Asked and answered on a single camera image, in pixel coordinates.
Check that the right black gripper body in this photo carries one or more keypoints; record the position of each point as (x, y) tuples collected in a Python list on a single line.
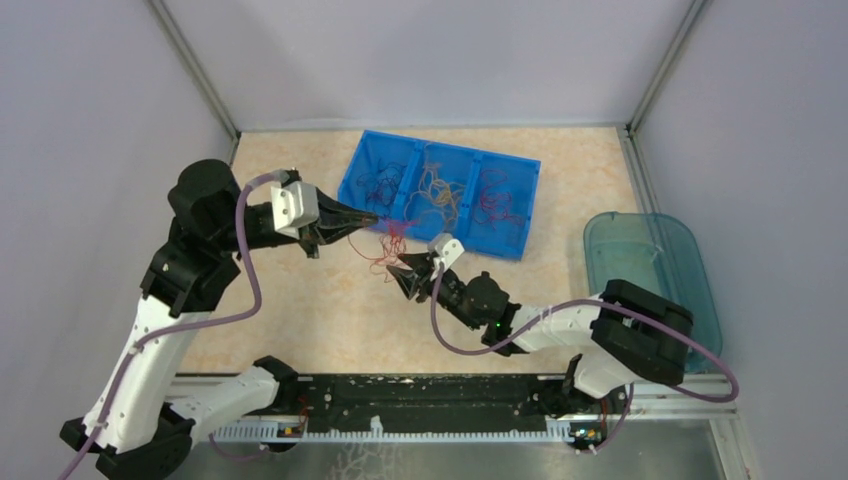
[(451, 290)]

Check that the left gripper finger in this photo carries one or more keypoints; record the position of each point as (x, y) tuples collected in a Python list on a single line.
[(331, 210), (334, 228)]

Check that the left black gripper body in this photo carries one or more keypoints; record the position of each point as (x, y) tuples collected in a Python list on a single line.
[(259, 239)]

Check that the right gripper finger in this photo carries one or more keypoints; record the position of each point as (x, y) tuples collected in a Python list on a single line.
[(409, 281), (422, 263)]

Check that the coloured wire ball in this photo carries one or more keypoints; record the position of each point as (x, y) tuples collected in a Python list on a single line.
[(392, 243)]

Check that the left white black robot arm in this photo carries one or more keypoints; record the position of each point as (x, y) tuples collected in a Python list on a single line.
[(203, 276)]

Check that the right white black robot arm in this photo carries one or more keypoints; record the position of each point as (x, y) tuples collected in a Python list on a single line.
[(622, 334)]

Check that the blue three-compartment plastic bin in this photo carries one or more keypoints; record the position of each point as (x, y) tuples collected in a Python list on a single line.
[(485, 199)]

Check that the teal transparent plastic tray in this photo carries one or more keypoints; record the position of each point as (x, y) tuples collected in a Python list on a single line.
[(659, 253)]

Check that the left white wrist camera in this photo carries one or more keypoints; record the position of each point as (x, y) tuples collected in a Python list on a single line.
[(294, 207)]

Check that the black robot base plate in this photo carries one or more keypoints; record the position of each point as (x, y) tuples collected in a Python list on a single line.
[(439, 404)]

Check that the left aluminium corner post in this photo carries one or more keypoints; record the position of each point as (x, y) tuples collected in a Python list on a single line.
[(192, 65)]

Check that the aluminium corner post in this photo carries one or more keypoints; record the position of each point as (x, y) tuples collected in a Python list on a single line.
[(668, 63), (192, 65)]

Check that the right aluminium corner post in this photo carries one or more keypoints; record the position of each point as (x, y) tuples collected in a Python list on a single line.
[(668, 63)]

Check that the aluminium frame rail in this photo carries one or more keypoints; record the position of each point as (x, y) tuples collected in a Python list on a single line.
[(695, 399)]

